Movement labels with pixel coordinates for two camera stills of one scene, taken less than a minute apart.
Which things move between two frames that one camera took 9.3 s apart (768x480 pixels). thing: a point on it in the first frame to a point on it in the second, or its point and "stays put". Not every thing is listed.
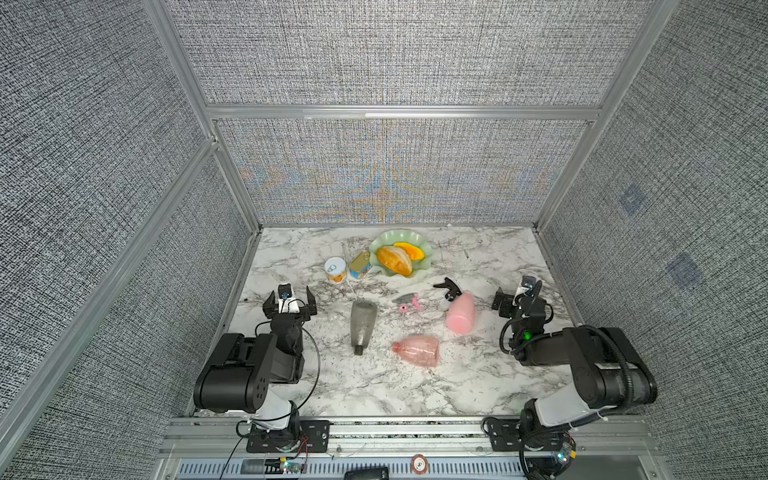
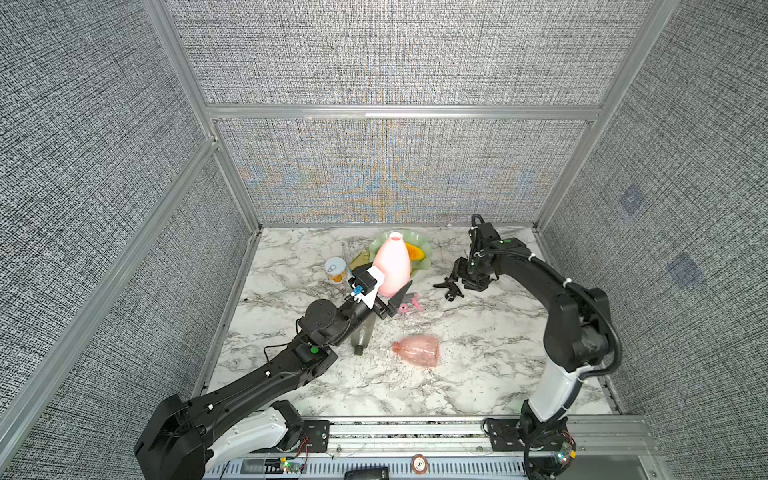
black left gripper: x=307 y=310 to x=390 y=306
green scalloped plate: x=391 y=237 stays put
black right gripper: x=505 y=300 to x=458 y=273
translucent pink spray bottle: x=421 y=350 stays put
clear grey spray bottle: x=362 y=318 stays put
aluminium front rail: x=214 y=448 stays put
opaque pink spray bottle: x=461 y=315 to x=394 y=258
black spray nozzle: x=453 y=289 stays put
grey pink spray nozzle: x=407 y=299 stays put
